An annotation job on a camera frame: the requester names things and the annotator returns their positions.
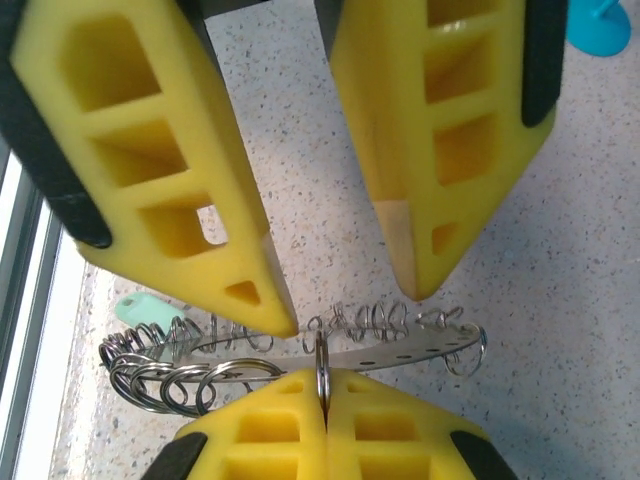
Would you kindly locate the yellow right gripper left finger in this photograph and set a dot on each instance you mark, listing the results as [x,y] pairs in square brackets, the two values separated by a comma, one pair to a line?
[260,440]

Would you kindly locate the blue plastic goblet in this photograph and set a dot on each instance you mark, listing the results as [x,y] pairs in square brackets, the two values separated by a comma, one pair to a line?
[600,30]

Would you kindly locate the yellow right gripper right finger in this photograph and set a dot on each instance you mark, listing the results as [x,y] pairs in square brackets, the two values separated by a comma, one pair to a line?
[400,440]

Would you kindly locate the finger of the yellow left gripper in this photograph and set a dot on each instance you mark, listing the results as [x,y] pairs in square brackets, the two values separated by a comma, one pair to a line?
[400,150]
[210,150]

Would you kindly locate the mint green key tag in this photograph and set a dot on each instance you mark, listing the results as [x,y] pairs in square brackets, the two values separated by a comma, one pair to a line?
[145,307]

